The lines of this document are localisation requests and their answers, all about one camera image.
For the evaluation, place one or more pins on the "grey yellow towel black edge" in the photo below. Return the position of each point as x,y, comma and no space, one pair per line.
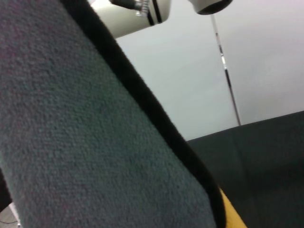
83,130

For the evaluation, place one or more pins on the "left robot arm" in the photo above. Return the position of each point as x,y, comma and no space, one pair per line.
133,23

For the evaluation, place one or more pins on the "black tablecloth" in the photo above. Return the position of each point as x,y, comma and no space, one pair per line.
261,166

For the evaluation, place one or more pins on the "silver wall trim strip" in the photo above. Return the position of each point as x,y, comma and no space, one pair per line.
228,78

